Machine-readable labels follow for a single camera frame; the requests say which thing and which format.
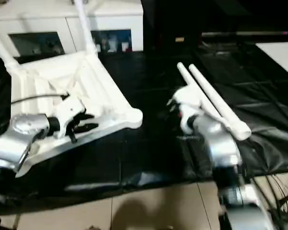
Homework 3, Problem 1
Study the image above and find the white plastic table top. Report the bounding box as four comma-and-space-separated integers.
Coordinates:
10, 52, 144, 178

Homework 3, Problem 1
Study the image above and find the black plastic mat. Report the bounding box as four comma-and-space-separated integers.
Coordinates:
0, 48, 288, 202

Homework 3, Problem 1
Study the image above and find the white plastic table leg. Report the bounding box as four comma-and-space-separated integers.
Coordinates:
188, 64, 252, 141
0, 24, 21, 72
177, 62, 231, 130
73, 0, 99, 57

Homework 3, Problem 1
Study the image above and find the white flat board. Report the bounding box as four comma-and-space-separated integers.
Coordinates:
256, 42, 288, 80

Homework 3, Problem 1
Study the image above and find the white glass-door cabinet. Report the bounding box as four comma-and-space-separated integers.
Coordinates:
0, 0, 144, 58

